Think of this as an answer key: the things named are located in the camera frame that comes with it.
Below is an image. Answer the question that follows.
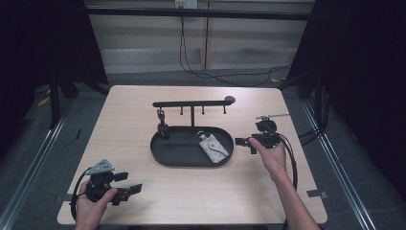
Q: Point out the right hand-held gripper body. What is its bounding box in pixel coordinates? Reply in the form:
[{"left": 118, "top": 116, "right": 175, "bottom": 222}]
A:
[{"left": 253, "top": 112, "right": 290, "bottom": 150}]

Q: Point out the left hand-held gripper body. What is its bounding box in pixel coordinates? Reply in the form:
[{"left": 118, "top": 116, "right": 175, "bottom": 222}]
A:
[{"left": 84, "top": 158, "right": 123, "bottom": 205}]

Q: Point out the white wall socket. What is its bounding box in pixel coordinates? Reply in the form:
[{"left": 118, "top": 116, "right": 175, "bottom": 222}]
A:
[{"left": 174, "top": 0, "right": 199, "bottom": 10}]

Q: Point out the grey tape piece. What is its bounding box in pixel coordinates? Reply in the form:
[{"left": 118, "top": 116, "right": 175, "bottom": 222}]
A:
[
  {"left": 306, "top": 189, "right": 329, "bottom": 199},
  {"left": 53, "top": 193, "right": 73, "bottom": 203}
]

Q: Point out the person's right hand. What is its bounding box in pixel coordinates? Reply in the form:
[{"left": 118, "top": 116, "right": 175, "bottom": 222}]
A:
[{"left": 248, "top": 137, "right": 288, "bottom": 184}]

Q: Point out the black floor cable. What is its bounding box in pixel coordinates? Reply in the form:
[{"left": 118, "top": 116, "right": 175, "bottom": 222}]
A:
[{"left": 178, "top": 15, "right": 292, "bottom": 88}]

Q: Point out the metal floor rail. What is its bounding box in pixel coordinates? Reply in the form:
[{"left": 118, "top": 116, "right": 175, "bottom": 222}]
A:
[
  {"left": 301, "top": 99, "right": 382, "bottom": 230},
  {"left": 0, "top": 102, "right": 76, "bottom": 230}
]

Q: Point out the black key stand with tray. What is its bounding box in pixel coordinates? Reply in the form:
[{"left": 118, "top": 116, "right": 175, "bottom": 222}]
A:
[{"left": 149, "top": 95, "right": 237, "bottom": 169}]

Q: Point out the black cable bundle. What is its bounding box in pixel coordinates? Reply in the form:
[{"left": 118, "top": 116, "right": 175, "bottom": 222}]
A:
[{"left": 298, "top": 126, "right": 324, "bottom": 147}]

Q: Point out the yellow tape piece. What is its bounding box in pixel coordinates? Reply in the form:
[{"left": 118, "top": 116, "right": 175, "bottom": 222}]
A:
[{"left": 36, "top": 95, "right": 52, "bottom": 108}]

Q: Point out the grey patterned key pouch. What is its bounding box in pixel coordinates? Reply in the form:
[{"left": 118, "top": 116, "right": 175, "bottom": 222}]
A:
[{"left": 196, "top": 129, "right": 231, "bottom": 165}]

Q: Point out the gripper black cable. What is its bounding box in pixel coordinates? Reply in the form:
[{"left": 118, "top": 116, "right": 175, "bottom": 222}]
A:
[
  {"left": 276, "top": 132, "right": 300, "bottom": 230},
  {"left": 70, "top": 166, "right": 97, "bottom": 222}
]

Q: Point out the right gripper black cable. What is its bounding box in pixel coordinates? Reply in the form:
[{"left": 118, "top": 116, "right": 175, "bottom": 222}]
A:
[{"left": 276, "top": 132, "right": 300, "bottom": 230}]

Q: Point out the black curtain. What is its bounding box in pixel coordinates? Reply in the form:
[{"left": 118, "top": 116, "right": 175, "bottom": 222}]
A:
[
  {"left": 277, "top": 0, "right": 406, "bottom": 193},
  {"left": 0, "top": 0, "right": 109, "bottom": 161}
]

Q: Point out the black horizontal frame bar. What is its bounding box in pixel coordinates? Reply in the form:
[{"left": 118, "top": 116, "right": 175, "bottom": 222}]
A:
[{"left": 85, "top": 7, "right": 316, "bottom": 22}]

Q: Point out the person's left hand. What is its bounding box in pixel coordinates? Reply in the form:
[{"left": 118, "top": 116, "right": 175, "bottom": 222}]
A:
[{"left": 74, "top": 180, "right": 119, "bottom": 226}]

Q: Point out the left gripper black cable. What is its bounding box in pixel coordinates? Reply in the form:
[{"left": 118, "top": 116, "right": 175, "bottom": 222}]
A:
[{"left": 70, "top": 166, "right": 97, "bottom": 222}]

